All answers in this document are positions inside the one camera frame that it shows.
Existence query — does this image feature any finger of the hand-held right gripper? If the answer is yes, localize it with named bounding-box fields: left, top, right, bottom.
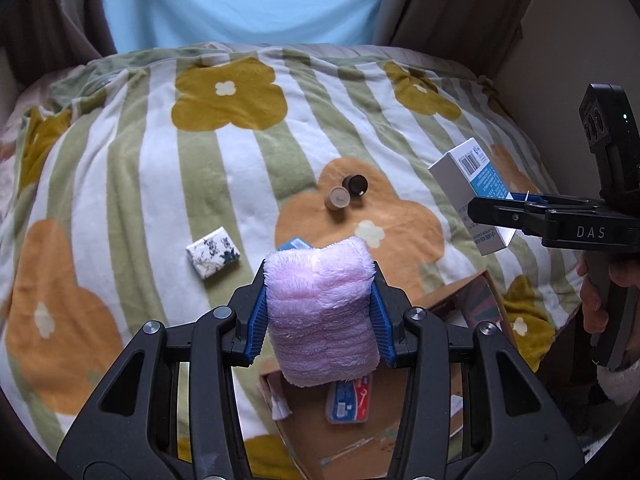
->
left=507, top=192, right=607, bottom=210
left=467, top=196, right=552, bottom=237

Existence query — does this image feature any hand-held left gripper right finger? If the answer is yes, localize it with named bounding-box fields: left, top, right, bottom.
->
left=367, top=262, right=586, bottom=480

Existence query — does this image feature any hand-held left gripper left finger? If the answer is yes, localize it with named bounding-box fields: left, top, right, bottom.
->
left=56, top=259, right=271, bottom=480

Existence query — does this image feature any white and blue carton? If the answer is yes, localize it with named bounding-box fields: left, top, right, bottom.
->
left=428, top=138, right=517, bottom=257

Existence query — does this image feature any pink fluffy towel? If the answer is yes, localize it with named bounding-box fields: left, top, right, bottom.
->
left=263, top=236, right=379, bottom=390

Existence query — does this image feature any cardboard box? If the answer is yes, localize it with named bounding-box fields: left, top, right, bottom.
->
left=257, top=269, right=517, bottom=480

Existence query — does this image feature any person's right hand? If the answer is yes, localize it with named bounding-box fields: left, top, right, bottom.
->
left=576, top=257, right=640, bottom=322

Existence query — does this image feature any floral print tissue pack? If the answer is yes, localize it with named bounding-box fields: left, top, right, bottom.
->
left=185, top=227, right=241, bottom=280

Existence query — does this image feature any red and blue floss pack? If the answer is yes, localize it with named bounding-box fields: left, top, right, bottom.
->
left=327, top=374, right=374, bottom=424

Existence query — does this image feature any small bottle with black cap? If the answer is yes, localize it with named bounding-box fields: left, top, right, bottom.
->
left=343, top=173, right=369, bottom=197

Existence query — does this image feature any striped floral blanket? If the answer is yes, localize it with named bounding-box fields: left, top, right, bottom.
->
left=0, top=42, right=586, bottom=480

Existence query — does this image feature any white fluffy cloth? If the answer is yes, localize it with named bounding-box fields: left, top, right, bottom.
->
left=594, top=364, right=640, bottom=407

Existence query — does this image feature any grey-brown curtain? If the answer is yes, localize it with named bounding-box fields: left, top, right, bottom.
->
left=372, top=0, right=551, bottom=68
left=0, top=0, right=118, bottom=91

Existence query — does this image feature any light blue curtain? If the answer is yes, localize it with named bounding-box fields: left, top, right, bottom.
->
left=94, top=0, right=394, bottom=55

